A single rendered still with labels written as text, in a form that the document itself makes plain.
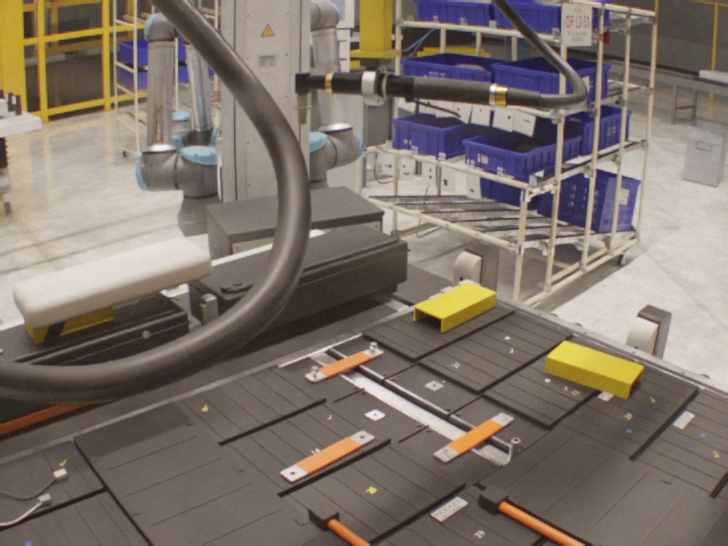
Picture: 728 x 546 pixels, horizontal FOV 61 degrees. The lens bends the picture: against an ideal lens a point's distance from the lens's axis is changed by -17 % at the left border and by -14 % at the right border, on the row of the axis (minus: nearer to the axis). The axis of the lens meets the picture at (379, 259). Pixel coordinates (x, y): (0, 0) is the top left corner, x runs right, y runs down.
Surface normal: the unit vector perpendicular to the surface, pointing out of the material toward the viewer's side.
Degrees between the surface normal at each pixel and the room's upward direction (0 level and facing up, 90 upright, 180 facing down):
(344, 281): 90
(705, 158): 90
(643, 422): 0
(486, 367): 0
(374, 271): 90
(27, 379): 45
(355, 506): 0
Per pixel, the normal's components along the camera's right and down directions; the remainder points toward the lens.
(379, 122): 0.68, 0.28
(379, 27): -0.34, 0.34
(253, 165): 0.44, 0.33
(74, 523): 0.01, -0.93
